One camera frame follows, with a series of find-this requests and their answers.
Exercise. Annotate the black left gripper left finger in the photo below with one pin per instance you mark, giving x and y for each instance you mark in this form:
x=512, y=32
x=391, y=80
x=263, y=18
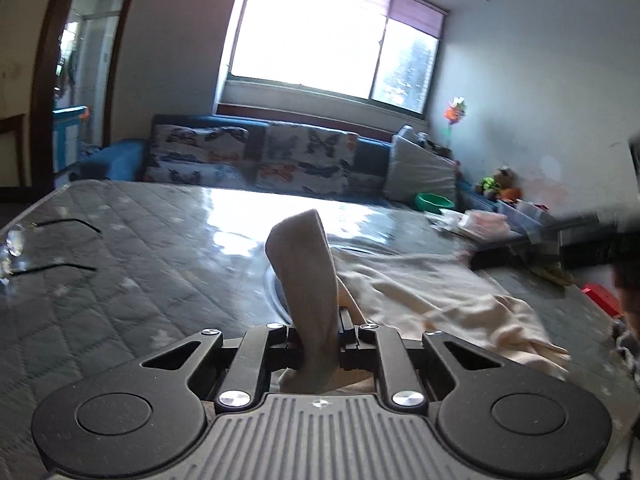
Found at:
x=262, y=351

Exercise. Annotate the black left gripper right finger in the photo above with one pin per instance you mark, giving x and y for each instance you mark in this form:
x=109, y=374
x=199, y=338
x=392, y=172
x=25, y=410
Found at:
x=381, y=351

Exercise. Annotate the cream beige garment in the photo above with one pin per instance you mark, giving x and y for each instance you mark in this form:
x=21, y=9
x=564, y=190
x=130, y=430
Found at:
x=412, y=294

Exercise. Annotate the folded pink clothes stack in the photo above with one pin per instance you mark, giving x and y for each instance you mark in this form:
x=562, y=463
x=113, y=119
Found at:
x=474, y=224

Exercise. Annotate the red small object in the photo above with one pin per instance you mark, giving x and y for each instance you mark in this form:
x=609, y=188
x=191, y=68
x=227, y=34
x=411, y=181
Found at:
x=604, y=299

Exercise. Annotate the clear plastic storage box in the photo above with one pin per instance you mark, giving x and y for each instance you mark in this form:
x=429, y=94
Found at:
x=524, y=217

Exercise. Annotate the plush toys pile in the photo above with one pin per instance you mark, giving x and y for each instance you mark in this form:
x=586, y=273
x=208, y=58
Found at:
x=501, y=186

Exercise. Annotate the green plastic bowl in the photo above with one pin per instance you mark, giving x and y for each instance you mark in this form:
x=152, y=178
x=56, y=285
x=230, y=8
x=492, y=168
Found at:
x=434, y=203

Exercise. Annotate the grey square pillow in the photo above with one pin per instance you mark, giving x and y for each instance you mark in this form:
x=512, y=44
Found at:
x=413, y=170

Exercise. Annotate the colourful pinwheel toy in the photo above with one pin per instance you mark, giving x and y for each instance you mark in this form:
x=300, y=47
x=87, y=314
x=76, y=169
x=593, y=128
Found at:
x=454, y=113

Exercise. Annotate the right butterfly print cushion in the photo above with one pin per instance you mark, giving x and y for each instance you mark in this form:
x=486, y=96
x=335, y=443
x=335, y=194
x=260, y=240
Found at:
x=306, y=159

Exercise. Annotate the butterfly print cushion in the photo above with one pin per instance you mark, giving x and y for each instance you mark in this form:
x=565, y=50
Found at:
x=212, y=157
x=306, y=159

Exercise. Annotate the left butterfly print cushion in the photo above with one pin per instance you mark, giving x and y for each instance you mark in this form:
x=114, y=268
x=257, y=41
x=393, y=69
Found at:
x=212, y=157

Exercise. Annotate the blue sofa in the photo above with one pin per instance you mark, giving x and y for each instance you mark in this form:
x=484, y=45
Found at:
x=126, y=160

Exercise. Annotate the rimless eyeglasses black temples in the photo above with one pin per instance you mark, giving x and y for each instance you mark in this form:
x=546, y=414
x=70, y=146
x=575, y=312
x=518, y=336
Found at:
x=35, y=247

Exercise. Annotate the blue white cabinet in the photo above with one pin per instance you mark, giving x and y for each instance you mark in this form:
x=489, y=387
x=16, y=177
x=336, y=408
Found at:
x=66, y=125

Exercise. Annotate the window with purple blind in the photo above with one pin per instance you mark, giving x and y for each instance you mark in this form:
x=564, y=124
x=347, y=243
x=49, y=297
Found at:
x=381, y=51

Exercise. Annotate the dark wooden door frame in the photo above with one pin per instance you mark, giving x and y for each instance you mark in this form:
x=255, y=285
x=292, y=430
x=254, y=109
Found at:
x=75, y=64

